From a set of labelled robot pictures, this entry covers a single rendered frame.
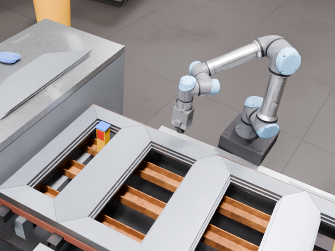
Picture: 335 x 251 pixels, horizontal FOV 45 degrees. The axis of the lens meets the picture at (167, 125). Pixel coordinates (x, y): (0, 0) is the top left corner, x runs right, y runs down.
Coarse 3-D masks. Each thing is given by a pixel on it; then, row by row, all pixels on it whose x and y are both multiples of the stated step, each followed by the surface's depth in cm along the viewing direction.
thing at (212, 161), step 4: (200, 160) 206; (204, 160) 206; (208, 160) 206; (212, 160) 206; (216, 160) 207; (220, 160) 207; (208, 164) 204; (212, 164) 204; (216, 164) 204; (220, 164) 205; (224, 164) 205; (220, 168) 203; (224, 168) 203; (228, 172) 201
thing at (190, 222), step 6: (168, 204) 183; (168, 210) 180; (174, 210) 180; (180, 210) 181; (162, 216) 177; (168, 216) 178; (174, 216) 178; (180, 216) 178; (186, 216) 179; (192, 216) 179; (174, 222) 176; (180, 222) 176; (186, 222) 176; (192, 222) 177; (198, 222) 177; (186, 228) 174; (192, 228) 174; (198, 228) 174
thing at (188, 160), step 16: (96, 128) 224; (112, 128) 221; (160, 144) 212; (176, 160) 211; (192, 160) 207; (128, 176) 198; (112, 192) 188; (224, 192) 195; (256, 192) 197; (272, 192) 194; (96, 208) 180; (80, 240) 170
